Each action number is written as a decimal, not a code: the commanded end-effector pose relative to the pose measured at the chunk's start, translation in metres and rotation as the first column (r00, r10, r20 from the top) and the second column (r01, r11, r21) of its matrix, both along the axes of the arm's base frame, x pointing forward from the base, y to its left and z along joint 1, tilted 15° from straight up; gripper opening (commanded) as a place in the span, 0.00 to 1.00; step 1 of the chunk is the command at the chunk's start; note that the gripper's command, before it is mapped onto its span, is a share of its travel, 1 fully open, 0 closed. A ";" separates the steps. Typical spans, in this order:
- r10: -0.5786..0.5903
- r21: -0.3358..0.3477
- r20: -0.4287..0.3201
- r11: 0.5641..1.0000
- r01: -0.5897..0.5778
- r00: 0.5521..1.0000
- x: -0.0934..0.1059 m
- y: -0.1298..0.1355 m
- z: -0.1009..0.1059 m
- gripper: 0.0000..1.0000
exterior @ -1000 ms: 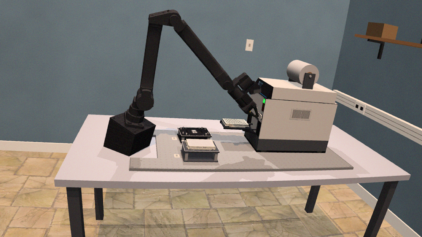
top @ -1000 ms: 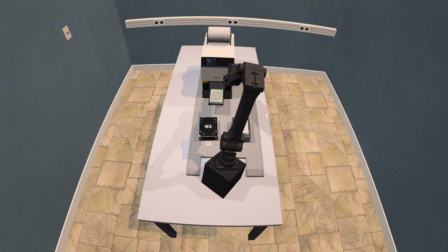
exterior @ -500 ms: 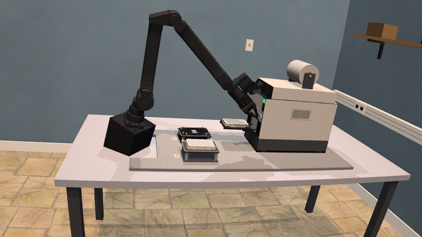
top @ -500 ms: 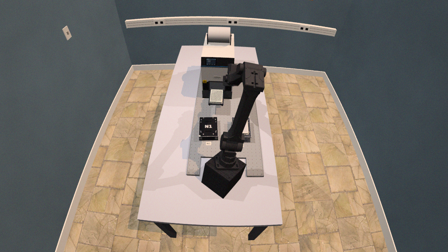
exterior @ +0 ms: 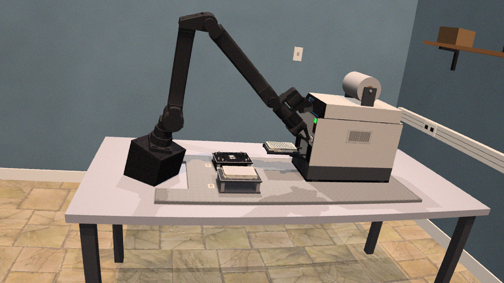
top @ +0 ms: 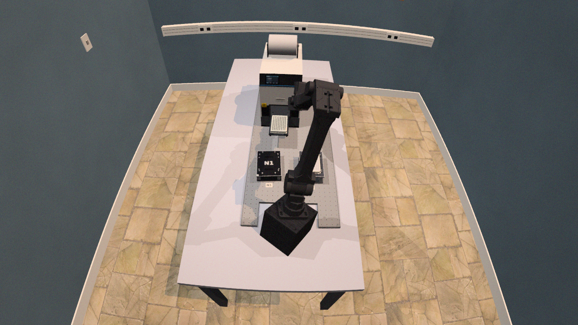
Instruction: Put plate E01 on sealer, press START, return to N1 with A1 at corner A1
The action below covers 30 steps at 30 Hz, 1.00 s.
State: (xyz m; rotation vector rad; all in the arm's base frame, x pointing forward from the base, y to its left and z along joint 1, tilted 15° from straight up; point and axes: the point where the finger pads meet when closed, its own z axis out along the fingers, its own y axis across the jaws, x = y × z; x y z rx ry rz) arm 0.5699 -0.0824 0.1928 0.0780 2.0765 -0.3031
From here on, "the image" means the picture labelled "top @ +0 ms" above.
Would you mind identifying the cream multi-well plate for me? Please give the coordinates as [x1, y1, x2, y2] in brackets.
[313, 156, 321, 174]

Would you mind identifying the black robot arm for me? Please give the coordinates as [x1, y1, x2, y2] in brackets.
[277, 79, 344, 220]

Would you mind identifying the beige plate with grid of square wells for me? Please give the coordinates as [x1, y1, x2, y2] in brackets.
[270, 115, 288, 134]

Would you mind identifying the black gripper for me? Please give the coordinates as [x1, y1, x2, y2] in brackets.
[288, 97, 307, 111]

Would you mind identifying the black rectangular frame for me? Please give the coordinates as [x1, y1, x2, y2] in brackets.
[256, 151, 281, 181]

